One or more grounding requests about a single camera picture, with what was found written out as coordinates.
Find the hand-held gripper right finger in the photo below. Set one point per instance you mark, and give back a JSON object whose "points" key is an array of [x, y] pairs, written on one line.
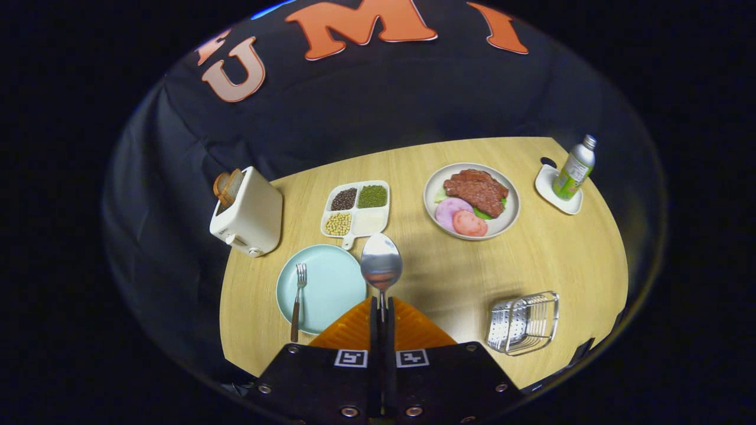
{"points": [[391, 330]]}

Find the white plate of food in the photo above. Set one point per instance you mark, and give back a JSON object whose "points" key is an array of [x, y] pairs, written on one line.
{"points": [[511, 206]]}

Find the brown steak piece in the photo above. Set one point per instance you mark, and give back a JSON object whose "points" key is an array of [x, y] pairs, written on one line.
{"points": [[477, 190]]}

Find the green label drink bottle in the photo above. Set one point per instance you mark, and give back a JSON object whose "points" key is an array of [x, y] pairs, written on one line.
{"points": [[572, 174]]}

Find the red tomato slice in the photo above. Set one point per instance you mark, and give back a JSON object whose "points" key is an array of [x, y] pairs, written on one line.
{"points": [[470, 224]]}

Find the light blue plate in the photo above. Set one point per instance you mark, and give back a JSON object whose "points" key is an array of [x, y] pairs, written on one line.
{"points": [[331, 289]]}

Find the silver spoon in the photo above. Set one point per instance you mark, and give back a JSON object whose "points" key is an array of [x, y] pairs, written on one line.
{"points": [[381, 262]]}

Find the white divided tray of beans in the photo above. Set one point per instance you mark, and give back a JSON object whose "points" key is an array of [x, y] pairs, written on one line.
{"points": [[369, 223]]}

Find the cream white toaster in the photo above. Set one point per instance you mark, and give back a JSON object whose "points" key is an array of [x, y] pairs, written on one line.
{"points": [[251, 215]]}

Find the small white coaster dish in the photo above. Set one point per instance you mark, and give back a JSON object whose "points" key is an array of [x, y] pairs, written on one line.
{"points": [[546, 183]]}

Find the pink ham slice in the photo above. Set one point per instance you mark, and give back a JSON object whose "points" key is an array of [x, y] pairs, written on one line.
{"points": [[449, 211]]}

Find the green lettuce leaf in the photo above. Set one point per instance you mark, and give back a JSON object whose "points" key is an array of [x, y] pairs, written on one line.
{"points": [[484, 215]]}

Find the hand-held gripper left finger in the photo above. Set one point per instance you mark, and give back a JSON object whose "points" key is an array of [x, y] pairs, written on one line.
{"points": [[374, 330]]}

